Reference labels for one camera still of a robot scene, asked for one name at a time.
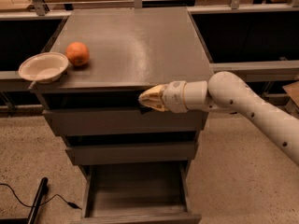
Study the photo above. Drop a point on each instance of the grey middle drawer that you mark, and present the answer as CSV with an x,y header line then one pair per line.
x,y
132,153

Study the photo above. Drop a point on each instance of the black pole on floor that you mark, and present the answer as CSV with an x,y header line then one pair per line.
x,y
40,194

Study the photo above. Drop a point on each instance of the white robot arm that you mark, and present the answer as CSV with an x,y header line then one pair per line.
x,y
226,91

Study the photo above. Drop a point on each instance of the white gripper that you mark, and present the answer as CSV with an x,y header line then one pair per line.
x,y
174,96

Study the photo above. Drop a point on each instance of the dark rxbar blueberry bar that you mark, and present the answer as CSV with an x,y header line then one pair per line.
x,y
144,109

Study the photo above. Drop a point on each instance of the grey top drawer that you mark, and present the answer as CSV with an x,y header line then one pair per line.
x,y
98,121

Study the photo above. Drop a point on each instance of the white paper bowl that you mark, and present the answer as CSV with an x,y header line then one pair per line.
x,y
44,67

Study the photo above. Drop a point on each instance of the wooden board right edge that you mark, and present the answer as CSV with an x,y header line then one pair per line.
x,y
293,91

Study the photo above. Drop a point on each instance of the grey metal rail frame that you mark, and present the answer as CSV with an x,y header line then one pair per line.
x,y
249,67

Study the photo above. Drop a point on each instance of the orange fruit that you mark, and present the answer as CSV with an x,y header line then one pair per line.
x,y
77,53

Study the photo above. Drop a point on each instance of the grey open bottom drawer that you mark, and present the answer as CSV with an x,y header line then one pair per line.
x,y
138,193

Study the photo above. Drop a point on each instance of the grey drawer cabinet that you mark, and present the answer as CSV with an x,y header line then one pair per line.
x,y
105,96

